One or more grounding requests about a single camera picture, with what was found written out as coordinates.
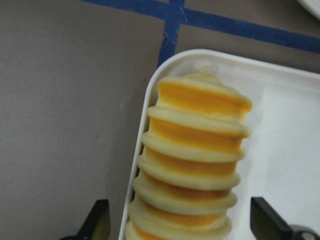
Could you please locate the white rectangular tray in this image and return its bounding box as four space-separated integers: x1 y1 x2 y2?
117 48 320 240

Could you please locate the cream round plate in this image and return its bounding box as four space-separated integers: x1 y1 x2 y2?
297 0 320 20

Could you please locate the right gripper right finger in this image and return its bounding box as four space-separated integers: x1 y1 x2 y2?
250 196 320 240

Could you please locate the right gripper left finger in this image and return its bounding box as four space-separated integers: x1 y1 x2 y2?
61 199 111 240

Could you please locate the ridged yellow bread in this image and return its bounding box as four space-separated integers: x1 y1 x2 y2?
124 67 252 240

